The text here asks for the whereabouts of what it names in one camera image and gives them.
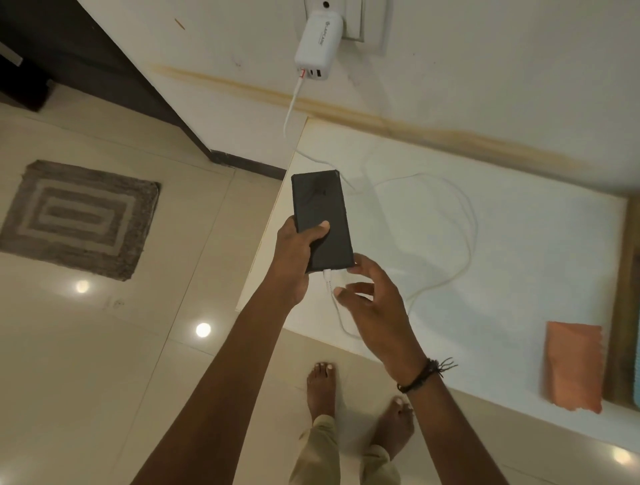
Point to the person's left hand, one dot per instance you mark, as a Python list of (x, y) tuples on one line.
[(292, 270)]

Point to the person's right hand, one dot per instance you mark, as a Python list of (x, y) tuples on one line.
[(382, 320)]

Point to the person's right thumb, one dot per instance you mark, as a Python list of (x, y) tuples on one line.
[(354, 292)]

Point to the person's left thumb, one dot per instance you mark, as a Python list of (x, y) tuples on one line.
[(316, 233)]

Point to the black smartphone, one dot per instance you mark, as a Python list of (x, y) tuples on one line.
[(320, 215)]

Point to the person's left forearm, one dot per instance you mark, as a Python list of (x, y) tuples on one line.
[(220, 394)]

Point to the person's right forearm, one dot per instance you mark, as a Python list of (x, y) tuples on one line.
[(445, 429)]

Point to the black thread wristband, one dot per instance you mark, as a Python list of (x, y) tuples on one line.
[(417, 375)]

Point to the person's left foot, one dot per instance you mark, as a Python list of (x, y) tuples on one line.
[(321, 392)]

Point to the person's foot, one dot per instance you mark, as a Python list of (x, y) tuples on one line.
[(321, 392), (395, 427)]

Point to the person's right foot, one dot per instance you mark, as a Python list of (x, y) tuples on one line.
[(395, 427)]

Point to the beige trousers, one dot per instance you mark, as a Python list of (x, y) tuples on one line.
[(320, 454)]

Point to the white multi-port charger adapter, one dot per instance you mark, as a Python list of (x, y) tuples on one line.
[(317, 45)]

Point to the orange cloth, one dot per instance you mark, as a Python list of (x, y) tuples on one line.
[(574, 367)]

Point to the grey patterned door mat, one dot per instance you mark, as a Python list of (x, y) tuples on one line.
[(80, 220)]

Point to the white wall socket plate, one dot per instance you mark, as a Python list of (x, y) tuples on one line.
[(362, 20)]

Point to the light wooden frame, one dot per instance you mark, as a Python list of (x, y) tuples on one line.
[(625, 300)]

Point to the dark wooden door frame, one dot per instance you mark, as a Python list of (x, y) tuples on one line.
[(100, 55)]

